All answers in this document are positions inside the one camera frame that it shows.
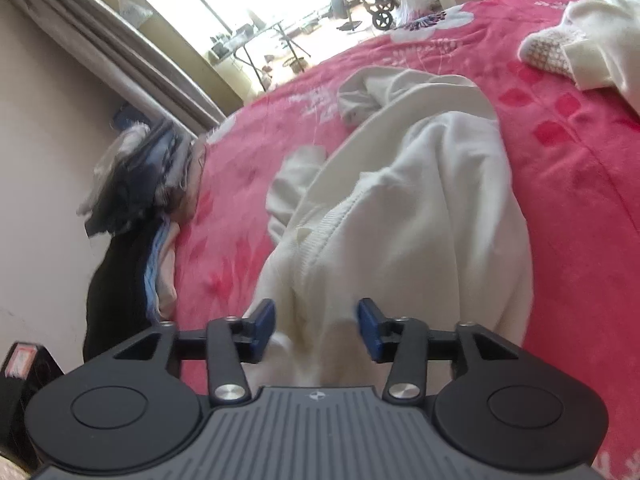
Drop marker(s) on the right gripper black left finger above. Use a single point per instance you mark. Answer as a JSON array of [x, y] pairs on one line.
[[224, 345]]

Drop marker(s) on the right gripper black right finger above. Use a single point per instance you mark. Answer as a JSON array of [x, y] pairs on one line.
[[408, 345]]

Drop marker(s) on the white knit sweater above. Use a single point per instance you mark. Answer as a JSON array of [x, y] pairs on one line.
[[415, 210]]

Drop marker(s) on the pile of dark clothes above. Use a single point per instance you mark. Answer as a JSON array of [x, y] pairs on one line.
[[145, 188]]

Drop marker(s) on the folding table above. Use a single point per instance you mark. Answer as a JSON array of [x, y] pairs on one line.
[[258, 48]]

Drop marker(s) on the red and black box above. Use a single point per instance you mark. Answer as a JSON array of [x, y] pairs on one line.
[[26, 369]]

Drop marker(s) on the pink floral bed blanket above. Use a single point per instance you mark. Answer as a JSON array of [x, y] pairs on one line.
[[574, 158]]

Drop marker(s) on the beige curtain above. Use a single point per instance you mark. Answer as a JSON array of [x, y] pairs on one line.
[[114, 51]]

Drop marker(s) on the white garment with patterned cuff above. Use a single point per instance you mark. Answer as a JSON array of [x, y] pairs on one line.
[[596, 45]]

